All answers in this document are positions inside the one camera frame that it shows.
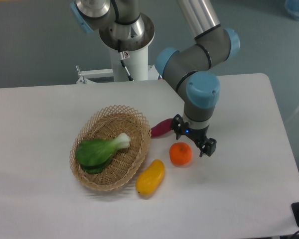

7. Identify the purple sweet potato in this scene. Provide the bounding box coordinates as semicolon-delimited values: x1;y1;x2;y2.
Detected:
151;118;172;138

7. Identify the green bok choy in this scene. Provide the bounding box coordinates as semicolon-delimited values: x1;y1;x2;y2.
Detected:
75;133;131;174

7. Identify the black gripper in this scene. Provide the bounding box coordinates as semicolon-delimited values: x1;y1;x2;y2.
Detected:
170;114;217;157

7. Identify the woven wicker basket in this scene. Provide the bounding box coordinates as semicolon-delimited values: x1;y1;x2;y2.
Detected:
70;105;151;191

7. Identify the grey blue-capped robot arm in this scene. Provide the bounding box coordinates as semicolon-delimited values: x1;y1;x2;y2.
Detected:
70;0;240;156

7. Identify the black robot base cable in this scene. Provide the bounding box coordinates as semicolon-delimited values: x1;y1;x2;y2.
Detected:
117;39;134;82

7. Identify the blue plastic object on floor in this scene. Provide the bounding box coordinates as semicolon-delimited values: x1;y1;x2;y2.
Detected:
285;0;299;21

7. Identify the orange mandarin fruit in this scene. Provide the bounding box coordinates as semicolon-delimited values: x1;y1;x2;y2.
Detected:
169;142;192;166

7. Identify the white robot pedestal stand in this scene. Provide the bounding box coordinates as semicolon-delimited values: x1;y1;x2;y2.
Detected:
76;46;162;84

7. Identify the yellow mango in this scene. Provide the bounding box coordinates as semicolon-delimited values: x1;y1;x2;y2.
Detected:
135;159;165;197

